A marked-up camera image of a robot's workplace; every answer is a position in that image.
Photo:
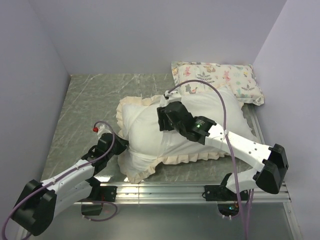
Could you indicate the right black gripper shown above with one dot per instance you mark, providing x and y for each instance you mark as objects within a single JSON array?
[{"x": 161, "y": 116}]

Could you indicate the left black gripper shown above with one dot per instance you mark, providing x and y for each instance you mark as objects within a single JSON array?
[{"x": 123, "y": 144}]

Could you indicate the grey pillowcase with cream ruffle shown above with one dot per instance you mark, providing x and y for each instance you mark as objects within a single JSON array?
[{"x": 180, "y": 157}]

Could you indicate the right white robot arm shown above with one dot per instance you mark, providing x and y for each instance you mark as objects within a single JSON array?
[{"x": 269, "y": 164}]

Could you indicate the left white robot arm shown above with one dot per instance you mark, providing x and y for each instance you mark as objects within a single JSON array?
[{"x": 40, "y": 202}]

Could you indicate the animal print pillow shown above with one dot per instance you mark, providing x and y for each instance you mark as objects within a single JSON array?
[{"x": 239, "y": 78}]

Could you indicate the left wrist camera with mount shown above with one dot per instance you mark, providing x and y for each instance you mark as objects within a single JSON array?
[{"x": 102, "y": 129}]

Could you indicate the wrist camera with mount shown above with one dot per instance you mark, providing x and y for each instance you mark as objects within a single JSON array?
[
  {"x": 169, "y": 97},
  {"x": 102, "y": 129}
]

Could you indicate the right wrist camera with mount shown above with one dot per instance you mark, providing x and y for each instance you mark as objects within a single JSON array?
[{"x": 169, "y": 97}]

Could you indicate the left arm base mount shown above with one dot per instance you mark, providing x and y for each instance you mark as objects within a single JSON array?
[{"x": 98, "y": 198}]

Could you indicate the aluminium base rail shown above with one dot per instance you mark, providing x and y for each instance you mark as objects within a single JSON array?
[{"x": 172, "y": 184}]

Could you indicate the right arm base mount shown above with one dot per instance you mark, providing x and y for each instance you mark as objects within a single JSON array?
[{"x": 227, "y": 201}]

